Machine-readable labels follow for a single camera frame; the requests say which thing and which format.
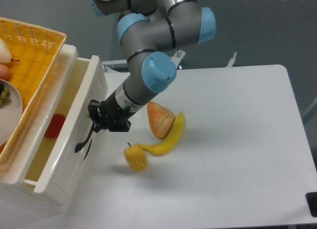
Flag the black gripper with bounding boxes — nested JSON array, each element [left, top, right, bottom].
[[88, 92, 131, 133]]

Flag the black top drawer handle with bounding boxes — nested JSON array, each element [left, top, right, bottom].
[[74, 122, 95, 153]]

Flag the black drawer handle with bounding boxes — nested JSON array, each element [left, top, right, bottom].
[[83, 138, 93, 161], [74, 122, 95, 153]]

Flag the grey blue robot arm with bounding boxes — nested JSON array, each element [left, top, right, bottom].
[[88, 0, 216, 132]]

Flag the white drawer cabinet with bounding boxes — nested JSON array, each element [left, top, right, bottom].
[[0, 45, 78, 199]]

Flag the red bell pepper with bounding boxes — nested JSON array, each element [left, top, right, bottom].
[[44, 113, 66, 139]]

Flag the yellow bell pepper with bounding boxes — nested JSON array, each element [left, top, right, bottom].
[[124, 143, 148, 172]]

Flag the orange croissant bread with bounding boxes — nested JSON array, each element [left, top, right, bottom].
[[147, 101, 175, 139]]

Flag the yellow banana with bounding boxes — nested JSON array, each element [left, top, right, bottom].
[[141, 112, 186, 156]]

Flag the grey plate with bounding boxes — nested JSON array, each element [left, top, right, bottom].
[[0, 80, 23, 145]]

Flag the green grapes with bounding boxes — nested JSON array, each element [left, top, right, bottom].
[[0, 86, 11, 106]]

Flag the yellow woven basket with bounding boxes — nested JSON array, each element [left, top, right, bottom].
[[0, 17, 67, 164]]

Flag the white pear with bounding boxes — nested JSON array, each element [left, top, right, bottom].
[[0, 39, 19, 64]]

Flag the black corner device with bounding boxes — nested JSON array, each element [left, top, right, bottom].
[[306, 192, 317, 218]]

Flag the black lower drawer handle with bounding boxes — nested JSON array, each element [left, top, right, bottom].
[[83, 138, 93, 161]]

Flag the white left table bracket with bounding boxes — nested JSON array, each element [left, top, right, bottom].
[[102, 60, 129, 73]]

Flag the white table bracket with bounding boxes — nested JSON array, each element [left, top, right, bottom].
[[170, 50, 186, 70], [226, 52, 237, 67], [102, 60, 129, 73]]

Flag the white right table bracket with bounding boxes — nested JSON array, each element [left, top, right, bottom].
[[226, 52, 237, 67]]

